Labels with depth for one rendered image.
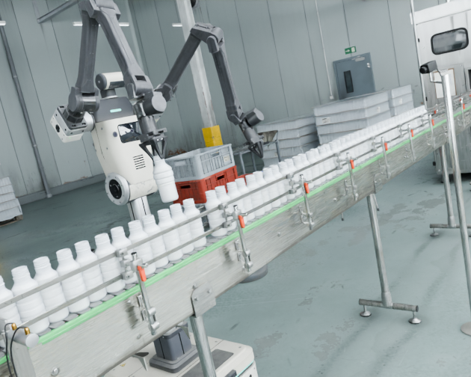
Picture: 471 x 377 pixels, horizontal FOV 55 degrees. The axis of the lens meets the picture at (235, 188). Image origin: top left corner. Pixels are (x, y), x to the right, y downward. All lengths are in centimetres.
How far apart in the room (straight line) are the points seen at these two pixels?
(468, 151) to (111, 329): 527
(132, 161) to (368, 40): 1055
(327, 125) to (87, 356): 742
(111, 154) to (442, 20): 468
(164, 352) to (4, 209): 895
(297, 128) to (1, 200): 651
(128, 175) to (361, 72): 1057
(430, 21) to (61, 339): 551
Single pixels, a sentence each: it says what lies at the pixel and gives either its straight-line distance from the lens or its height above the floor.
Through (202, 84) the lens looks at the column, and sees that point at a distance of 1206.
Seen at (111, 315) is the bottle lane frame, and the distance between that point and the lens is 133.
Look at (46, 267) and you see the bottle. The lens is 126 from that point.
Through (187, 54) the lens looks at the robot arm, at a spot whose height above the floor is 171.
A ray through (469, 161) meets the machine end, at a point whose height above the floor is 25.
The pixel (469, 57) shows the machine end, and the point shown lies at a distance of 598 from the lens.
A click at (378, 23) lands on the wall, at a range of 1222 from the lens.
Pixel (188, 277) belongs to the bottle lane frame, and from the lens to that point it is 150.
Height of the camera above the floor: 143
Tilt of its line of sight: 10 degrees down
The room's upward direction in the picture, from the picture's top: 12 degrees counter-clockwise
